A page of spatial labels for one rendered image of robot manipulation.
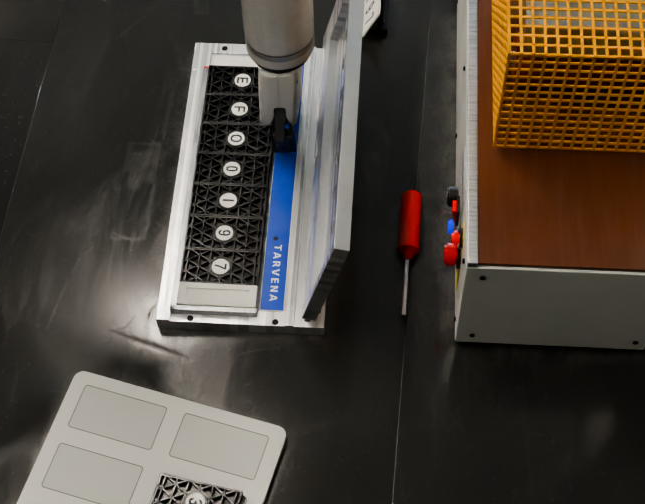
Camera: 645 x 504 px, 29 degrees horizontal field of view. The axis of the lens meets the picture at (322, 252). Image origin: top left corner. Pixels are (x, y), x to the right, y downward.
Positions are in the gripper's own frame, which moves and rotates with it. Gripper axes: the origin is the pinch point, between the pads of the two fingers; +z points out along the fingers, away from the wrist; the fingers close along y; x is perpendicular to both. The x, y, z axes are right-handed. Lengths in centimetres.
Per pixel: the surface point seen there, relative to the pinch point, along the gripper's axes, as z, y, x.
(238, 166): 0.9, 6.8, -5.8
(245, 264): 1.7, 21.1, -3.6
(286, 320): 1.9, 28.6, 2.1
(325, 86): -4.6, -2.7, 5.2
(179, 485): 3, 50, -9
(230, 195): 0.9, 11.4, -6.4
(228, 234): 0.9, 17.3, -6.0
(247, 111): 0.9, -2.2, -5.4
